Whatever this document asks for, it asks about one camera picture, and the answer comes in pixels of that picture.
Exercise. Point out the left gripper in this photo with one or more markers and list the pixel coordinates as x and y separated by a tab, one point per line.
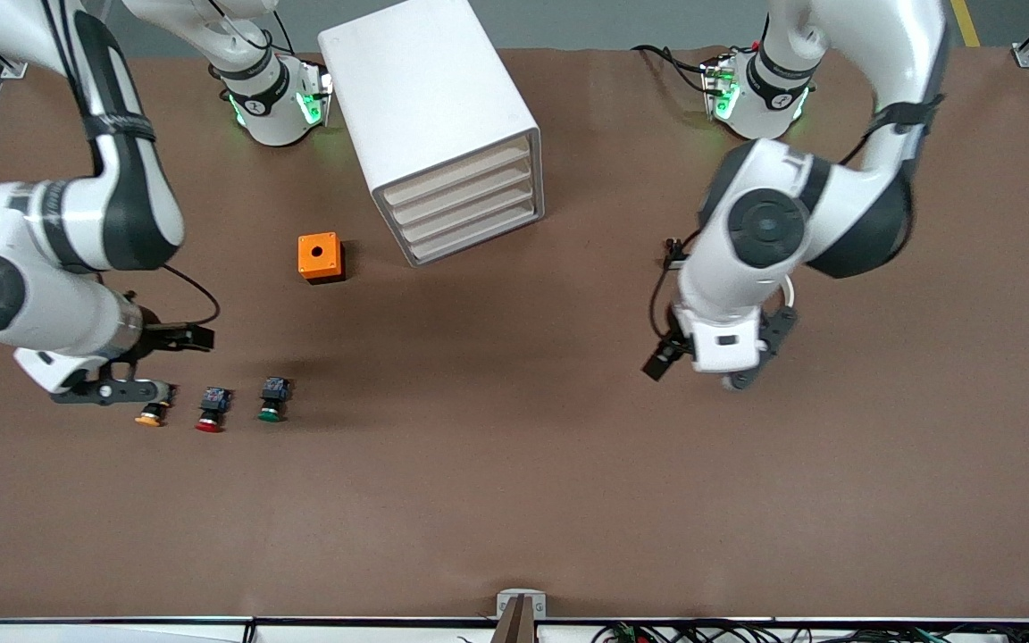
663	359

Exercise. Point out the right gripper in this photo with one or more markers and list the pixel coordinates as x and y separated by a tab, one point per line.
160	338

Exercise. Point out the green push button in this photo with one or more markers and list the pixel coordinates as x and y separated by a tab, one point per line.
275	389

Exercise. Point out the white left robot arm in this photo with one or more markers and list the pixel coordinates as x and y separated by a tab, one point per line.
800	179

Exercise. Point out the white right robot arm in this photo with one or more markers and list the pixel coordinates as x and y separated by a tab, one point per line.
50	304

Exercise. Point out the yellow push button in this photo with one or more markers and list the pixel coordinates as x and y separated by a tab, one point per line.
151	417

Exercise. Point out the red push button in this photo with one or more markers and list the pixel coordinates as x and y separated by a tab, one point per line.
213	399

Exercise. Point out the white square push button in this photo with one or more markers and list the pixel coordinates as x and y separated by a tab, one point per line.
673	263

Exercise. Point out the brown table mat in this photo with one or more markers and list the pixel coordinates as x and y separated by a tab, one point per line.
514	491

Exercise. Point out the orange button enclosure box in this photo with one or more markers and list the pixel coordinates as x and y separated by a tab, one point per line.
311	263

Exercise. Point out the white table edge rail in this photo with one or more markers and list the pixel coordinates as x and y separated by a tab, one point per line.
121	632

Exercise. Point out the grey metal edge bracket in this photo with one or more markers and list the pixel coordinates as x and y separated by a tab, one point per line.
504	605

